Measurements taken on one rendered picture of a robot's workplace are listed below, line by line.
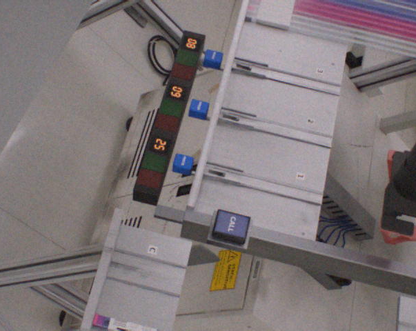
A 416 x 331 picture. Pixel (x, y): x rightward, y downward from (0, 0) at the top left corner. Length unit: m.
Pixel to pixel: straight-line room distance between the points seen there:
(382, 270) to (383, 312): 0.66
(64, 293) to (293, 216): 0.51
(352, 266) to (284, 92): 0.33
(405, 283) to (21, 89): 0.64
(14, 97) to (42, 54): 0.09
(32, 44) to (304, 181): 0.47
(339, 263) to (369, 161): 0.75
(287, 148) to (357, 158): 0.61
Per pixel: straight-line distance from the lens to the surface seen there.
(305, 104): 1.30
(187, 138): 1.83
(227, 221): 1.10
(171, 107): 1.27
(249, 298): 1.43
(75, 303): 1.50
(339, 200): 1.63
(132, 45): 2.24
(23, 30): 1.18
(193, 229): 1.16
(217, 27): 2.58
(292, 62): 1.35
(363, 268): 1.17
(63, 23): 1.23
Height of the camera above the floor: 1.47
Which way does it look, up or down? 39 degrees down
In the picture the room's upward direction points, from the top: 75 degrees clockwise
